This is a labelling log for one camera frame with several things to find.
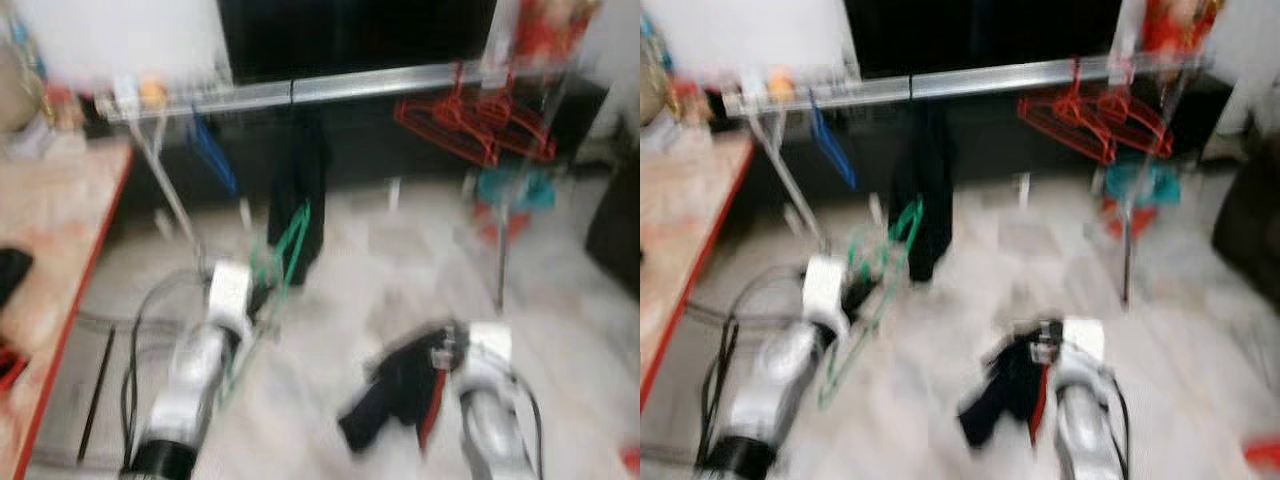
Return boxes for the navy garment red trim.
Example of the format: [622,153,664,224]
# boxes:
[955,325,1063,451]
[338,322,456,458]

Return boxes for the green plastic hanger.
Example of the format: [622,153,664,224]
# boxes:
[218,200,313,406]
[815,198,926,411]

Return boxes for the blue plastic hanger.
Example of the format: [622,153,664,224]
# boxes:
[808,95,859,191]
[188,110,241,198]

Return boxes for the red plastic hanger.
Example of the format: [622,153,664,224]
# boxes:
[393,65,501,169]
[1018,60,1121,166]
[465,70,559,164]
[1090,65,1176,159]

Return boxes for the black t-shirt green print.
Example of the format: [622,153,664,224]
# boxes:
[268,105,333,288]
[890,100,956,284]

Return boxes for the orange bin teal bag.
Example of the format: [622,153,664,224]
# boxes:
[472,168,556,241]
[1100,160,1186,241]

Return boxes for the black television console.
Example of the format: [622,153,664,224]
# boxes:
[740,80,1231,211]
[100,85,641,216]

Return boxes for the marble table red edge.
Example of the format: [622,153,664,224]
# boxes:
[640,135,756,411]
[0,140,136,480]

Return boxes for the black garment red stripes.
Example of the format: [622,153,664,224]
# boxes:
[0,247,34,394]

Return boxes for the silver metal clothes rack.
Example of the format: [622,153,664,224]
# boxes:
[95,55,606,316]
[720,50,1216,306]

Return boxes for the black flat television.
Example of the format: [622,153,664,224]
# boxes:
[218,0,501,86]
[845,0,1126,81]

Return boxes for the red festive decoration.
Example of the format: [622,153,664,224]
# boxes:
[1140,0,1226,61]
[512,0,601,71]

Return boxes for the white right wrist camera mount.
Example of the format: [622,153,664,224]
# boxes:
[465,320,513,366]
[1062,317,1109,363]

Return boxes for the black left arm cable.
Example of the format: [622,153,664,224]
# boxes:
[690,265,816,471]
[75,265,216,471]

